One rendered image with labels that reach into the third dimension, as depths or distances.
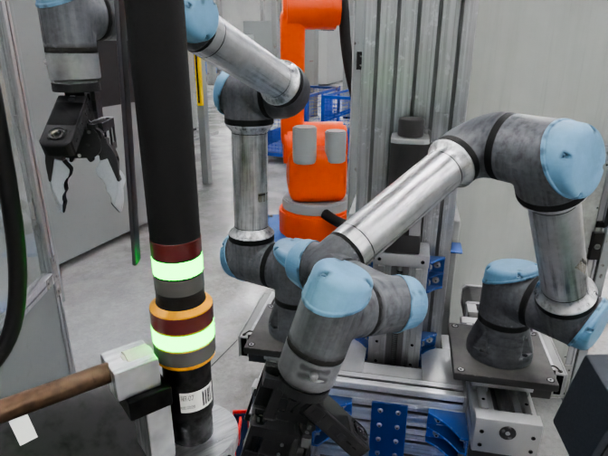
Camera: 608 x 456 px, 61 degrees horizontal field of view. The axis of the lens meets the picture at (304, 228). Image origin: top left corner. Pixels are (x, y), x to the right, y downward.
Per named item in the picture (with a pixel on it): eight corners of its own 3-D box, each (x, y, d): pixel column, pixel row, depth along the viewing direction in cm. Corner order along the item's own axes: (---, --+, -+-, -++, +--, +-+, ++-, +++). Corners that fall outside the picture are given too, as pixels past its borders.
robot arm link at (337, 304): (394, 285, 61) (342, 289, 55) (362, 362, 64) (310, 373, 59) (351, 253, 66) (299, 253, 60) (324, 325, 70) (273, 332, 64)
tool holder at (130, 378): (142, 511, 35) (125, 392, 31) (108, 448, 40) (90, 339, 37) (255, 451, 40) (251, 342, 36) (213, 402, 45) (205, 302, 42)
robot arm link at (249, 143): (263, 297, 128) (261, 65, 110) (216, 282, 135) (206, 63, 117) (289, 279, 138) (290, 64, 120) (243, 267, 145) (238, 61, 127)
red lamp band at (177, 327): (166, 343, 34) (164, 327, 33) (141, 316, 37) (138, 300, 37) (224, 322, 36) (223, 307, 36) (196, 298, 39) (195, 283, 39)
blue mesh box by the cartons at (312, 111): (251, 161, 750) (250, 90, 715) (289, 144, 859) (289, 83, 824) (308, 166, 717) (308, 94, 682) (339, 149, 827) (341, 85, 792)
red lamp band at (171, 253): (163, 267, 33) (161, 249, 32) (143, 250, 35) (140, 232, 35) (211, 254, 35) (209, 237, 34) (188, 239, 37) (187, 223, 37)
